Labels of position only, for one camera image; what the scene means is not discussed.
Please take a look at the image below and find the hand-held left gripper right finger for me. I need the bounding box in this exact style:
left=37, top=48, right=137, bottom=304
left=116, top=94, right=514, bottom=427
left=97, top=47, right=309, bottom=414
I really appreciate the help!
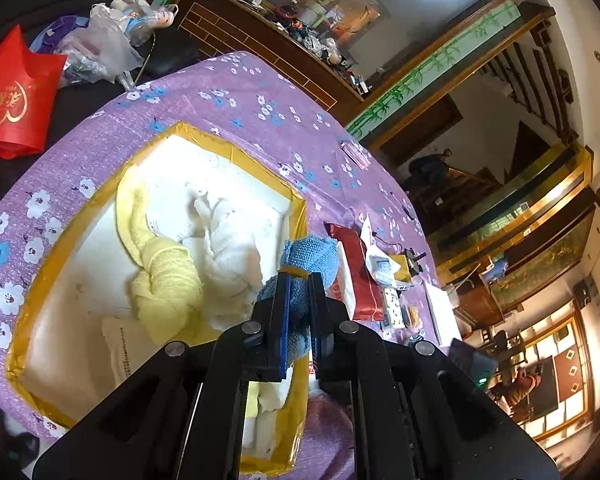
left=307, top=273, right=561, bottom=480

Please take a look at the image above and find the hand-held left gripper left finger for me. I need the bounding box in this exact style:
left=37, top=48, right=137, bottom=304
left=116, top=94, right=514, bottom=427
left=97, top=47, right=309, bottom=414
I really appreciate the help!
left=32, top=271, right=293, bottom=480

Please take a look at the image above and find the blue microfibre towel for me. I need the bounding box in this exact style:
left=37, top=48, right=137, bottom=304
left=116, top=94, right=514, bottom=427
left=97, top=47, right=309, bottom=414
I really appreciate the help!
left=257, top=237, right=341, bottom=362

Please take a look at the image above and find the white foam box yellow tape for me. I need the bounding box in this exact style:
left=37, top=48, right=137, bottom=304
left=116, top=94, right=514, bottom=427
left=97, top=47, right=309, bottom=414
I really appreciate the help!
left=5, top=121, right=311, bottom=478

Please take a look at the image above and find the red tissue packet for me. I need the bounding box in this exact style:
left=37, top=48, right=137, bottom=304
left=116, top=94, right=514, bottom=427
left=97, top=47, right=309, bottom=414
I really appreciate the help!
left=325, top=222, right=386, bottom=322

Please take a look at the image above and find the white power strip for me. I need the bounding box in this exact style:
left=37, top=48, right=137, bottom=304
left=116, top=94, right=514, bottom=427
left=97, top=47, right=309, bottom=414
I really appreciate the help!
left=382, top=287, right=407, bottom=329

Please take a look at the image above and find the white crumpled towel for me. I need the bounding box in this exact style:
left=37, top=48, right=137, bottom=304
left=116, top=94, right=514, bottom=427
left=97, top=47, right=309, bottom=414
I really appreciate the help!
left=182, top=192, right=267, bottom=307

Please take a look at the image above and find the small black device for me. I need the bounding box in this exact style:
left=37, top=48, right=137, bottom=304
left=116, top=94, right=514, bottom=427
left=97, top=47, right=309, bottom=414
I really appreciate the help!
left=404, top=247, right=427, bottom=274

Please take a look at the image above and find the yellow knotted towel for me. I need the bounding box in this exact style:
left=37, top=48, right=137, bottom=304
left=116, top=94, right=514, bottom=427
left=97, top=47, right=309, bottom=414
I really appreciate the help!
left=116, top=167, right=206, bottom=342

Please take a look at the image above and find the pink face mask packet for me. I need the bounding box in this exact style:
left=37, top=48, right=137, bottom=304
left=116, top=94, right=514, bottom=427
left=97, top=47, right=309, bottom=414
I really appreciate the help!
left=341, top=141, right=370, bottom=170

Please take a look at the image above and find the purple floral tablecloth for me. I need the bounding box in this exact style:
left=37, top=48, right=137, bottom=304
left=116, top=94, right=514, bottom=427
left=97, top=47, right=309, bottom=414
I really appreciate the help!
left=0, top=51, right=442, bottom=480

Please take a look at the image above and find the gold framed glass tank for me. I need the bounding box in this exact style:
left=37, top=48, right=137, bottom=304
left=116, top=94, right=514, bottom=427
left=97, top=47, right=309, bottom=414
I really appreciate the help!
left=427, top=142, right=597, bottom=272

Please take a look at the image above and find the dark wooden cabinet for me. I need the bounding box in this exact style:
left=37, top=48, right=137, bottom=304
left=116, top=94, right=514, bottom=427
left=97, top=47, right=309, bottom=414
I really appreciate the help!
left=172, top=0, right=367, bottom=122

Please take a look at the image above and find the wooden stair railing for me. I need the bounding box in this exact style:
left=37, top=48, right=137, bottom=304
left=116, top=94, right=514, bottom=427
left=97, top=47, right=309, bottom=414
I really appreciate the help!
left=480, top=5, right=579, bottom=147

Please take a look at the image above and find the clear plastic bag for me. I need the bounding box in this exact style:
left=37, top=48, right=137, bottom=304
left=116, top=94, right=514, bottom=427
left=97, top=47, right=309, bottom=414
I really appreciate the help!
left=60, top=0, right=181, bottom=87

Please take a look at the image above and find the red fabric bag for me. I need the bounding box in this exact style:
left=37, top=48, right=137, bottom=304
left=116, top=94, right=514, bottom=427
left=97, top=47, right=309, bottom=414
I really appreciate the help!
left=0, top=25, right=68, bottom=173

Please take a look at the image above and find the purple bag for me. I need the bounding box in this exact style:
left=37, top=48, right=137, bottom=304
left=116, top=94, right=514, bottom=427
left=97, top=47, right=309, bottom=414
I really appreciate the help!
left=30, top=16, right=88, bottom=53

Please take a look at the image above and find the black cable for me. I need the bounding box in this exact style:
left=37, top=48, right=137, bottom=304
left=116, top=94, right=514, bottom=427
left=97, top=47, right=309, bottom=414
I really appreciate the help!
left=372, top=231, right=407, bottom=257

